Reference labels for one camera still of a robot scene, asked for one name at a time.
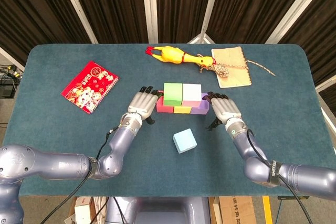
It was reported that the green foam cube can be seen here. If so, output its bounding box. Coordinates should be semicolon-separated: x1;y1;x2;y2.
163;82;183;107

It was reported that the light blue foam cube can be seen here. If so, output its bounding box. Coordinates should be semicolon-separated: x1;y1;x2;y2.
172;128;197;154

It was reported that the purple foam cube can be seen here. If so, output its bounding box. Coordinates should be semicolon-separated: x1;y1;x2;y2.
190;93;210;116

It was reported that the teal felt table cover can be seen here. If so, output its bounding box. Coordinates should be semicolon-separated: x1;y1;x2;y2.
0;43;332;198

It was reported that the yellow foam cube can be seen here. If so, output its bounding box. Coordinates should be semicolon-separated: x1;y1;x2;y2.
173;105;192;114

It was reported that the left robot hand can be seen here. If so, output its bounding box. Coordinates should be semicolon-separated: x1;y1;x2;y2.
127;86;163;125

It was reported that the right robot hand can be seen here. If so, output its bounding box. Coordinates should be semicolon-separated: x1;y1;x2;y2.
205;91;243;131

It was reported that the grey robot torso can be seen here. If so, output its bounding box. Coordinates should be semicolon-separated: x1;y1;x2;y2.
104;196;211;224

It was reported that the dark brown curtain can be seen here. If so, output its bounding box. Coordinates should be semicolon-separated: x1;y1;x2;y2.
0;0;336;99

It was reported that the pink foam cube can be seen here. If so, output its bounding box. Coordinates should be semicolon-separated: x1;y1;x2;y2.
181;83;203;108

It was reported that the white carton box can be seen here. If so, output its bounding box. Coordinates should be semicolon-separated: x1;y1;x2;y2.
74;197;92;224

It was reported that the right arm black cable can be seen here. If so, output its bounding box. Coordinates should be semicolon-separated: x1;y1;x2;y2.
246;129;313;224

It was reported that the red foam cube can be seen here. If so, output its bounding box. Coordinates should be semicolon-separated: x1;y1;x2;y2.
156;95;175;113

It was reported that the white metal frame post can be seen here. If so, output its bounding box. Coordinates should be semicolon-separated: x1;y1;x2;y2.
0;47;26;71
265;0;330;44
56;0;99;44
314;77;336;93
141;0;159;44
187;0;224;44

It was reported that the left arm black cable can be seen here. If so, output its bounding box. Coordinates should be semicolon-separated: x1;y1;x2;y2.
39;121;123;224

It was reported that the black equipment box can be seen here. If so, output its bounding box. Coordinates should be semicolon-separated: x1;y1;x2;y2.
0;83;16;99

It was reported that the beige cloth notebook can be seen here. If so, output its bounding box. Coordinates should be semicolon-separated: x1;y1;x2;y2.
211;46;252;89

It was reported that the red spiral notebook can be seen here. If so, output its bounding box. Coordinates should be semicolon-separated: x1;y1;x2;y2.
60;61;119;114

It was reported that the yellow rubber chicken toy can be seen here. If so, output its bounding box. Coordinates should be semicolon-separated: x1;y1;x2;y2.
145;46;215;68

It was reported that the brown cardboard box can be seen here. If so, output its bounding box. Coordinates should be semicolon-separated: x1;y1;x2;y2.
219;196;257;224

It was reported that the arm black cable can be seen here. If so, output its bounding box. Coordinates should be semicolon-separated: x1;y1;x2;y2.
39;121;123;224
246;129;313;224

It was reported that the braided rope toy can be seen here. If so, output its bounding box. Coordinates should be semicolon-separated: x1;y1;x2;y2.
198;54;277;78

